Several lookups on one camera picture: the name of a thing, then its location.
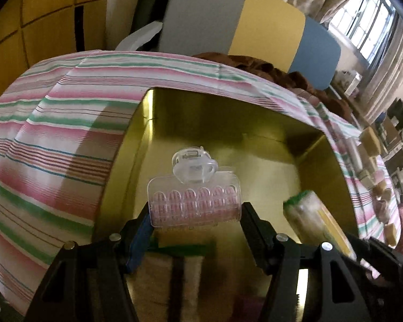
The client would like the brown blanket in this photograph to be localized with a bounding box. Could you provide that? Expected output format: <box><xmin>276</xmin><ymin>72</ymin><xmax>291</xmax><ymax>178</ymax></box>
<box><xmin>191</xmin><ymin>52</ymin><xmax>360</xmax><ymax>121</ymax></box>

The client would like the gold tin box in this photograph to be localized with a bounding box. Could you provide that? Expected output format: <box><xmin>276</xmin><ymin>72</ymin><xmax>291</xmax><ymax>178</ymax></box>
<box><xmin>92</xmin><ymin>87</ymin><xmax>361</xmax><ymax>322</ymax></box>

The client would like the white sponge block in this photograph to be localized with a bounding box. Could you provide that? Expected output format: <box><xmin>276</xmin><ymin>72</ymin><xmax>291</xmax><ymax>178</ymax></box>
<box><xmin>344</xmin><ymin>137</ymin><xmax>363</xmax><ymax>171</ymax></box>
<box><xmin>356</xmin><ymin>168</ymin><xmax>373</xmax><ymax>188</ymax></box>

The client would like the white box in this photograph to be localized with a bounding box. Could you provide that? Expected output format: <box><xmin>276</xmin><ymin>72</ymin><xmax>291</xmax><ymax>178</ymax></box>
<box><xmin>334</xmin><ymin>70</ymin><xmax>361</xmax><ymax>96</ymax></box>

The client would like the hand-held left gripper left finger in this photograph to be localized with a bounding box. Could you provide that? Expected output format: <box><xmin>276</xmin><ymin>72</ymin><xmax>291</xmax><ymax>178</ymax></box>
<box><xmin>23</xmin><ymin>203</ymin><xmax>155</xmax><ymax>322</ymax></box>

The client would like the window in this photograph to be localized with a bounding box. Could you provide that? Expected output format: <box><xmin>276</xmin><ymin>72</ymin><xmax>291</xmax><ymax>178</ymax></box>
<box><xmin>329</xmin><ymin>0</ymin><xmax>398</xmax><ymax>61</ymax></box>

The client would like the large yellow sponge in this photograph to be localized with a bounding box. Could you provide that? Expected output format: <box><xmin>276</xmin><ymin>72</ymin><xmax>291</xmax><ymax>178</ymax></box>
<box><xmin>383</xmin><ymin>223</ymin><xmax>400</xmax><ymax>247</ymax></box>

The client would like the grey yellow blue headboard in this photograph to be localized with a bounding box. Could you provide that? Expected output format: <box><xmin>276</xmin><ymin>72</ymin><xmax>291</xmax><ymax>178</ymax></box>
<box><xmin>156</xmin><ymin>0</ymin><xmax>342</xmax><ymax>89</ymax></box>

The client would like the yellow wardrobe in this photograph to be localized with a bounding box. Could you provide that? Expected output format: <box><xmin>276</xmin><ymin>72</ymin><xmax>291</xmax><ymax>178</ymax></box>
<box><xmin>0</xmin><ymin>0</ymin><xmax>113</xmax><ymax>111</ymax></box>

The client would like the striped bedsheet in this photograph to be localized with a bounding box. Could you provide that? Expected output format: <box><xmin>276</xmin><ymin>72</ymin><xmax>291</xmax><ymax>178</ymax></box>
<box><xmin>0</xmin><ymin>50</ymin><xmax>403</xmax><ymax>316</ymax></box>

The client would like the tan sponge block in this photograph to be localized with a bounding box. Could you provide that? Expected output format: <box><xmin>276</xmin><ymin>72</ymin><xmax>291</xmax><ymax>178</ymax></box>
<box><xmin>359</xmin><ymin>127</ymin><xmax>382</xmax><ymax>156</ymax></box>

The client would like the beige sponge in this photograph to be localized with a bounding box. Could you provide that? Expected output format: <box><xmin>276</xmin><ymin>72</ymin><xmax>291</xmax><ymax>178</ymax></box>
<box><xmin>183</xmin><ymin>257</ymin><xmax>205</xmax><ymax>322</ymax></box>
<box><xmin>128</xmin><ymin>255</ymin><xmax>175</xmax><ymax>322</ymax></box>

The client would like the wooden desk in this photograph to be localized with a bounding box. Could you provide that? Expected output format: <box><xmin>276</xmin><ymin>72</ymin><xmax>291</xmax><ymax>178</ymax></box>
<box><xmin>329</xmin><ymin>85</ymin><xmax>372</xmax><ymax>126</ymax></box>

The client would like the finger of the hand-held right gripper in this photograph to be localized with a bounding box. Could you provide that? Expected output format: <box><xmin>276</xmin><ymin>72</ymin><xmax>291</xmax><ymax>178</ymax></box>
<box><xmin>347</xmin><ymin>235</ymin><xmax>403</xmax><ymax>279</ymax></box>

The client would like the small yellow sponge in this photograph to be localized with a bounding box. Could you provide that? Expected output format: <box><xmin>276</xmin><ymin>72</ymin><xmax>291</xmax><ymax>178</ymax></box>
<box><xmin>373</xmin><ymin>179</ymin><xmax>392</xmax><ymax>198</ymax></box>

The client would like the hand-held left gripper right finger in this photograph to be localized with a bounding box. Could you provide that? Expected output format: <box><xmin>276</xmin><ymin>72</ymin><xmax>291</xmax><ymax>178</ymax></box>
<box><xmin>240</xmin><ymin>202</ymin><xmax>373</xmax><ymax>322</ymax></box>

